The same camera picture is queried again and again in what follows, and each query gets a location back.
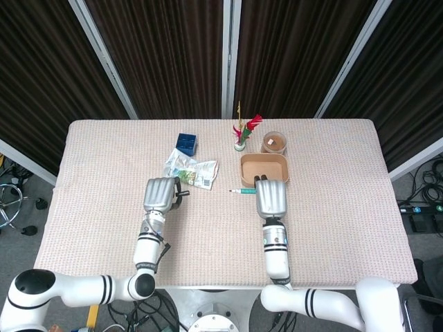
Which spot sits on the white partition base rail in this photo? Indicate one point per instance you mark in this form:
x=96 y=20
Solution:
x=27 y=160
x=415 y=159

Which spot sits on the white robot torso base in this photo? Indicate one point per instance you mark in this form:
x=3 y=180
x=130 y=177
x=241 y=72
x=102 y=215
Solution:
x=212 y=311

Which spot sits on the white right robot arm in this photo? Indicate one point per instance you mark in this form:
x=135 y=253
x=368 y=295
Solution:
x=276 y=259

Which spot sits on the white partition frame post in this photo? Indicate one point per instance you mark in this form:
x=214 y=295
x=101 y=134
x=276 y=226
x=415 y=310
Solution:
x=104 y=58
x=230 y=58
x=353 y=58

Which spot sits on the black chair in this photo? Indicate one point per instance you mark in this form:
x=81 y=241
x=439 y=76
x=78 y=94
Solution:
x=425 y=283

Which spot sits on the colourful feather shuttlecock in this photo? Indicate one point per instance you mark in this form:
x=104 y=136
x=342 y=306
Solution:
x=244 y=133

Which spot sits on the brown paper food container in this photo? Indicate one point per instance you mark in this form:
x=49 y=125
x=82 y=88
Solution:
x=259 y=169

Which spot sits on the beige woven tablecloth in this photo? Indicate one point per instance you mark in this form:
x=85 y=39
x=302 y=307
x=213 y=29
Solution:
x=221 y=235

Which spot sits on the white and green marker body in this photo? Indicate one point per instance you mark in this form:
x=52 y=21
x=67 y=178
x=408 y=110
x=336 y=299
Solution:
x=244 y=191

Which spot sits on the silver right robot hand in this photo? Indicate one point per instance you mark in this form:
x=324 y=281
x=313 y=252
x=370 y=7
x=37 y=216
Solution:
x=271 y=198

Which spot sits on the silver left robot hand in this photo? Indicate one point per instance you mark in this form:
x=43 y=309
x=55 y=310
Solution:
x=159 y=193

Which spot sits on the clear round plastic jar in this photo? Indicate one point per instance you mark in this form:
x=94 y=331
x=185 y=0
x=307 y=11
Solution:
x=273 y=141

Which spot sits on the blue plastic organizer box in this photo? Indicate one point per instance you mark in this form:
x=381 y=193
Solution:
x=185 y=143

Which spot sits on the chrome stool base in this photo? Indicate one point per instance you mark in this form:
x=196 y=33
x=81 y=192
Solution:
x=8 y=204

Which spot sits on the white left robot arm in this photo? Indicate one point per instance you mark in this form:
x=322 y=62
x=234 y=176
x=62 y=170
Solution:
x=145 y=252

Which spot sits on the crumpled white snack bag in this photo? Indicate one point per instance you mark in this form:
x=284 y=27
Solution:
x=194 y=171

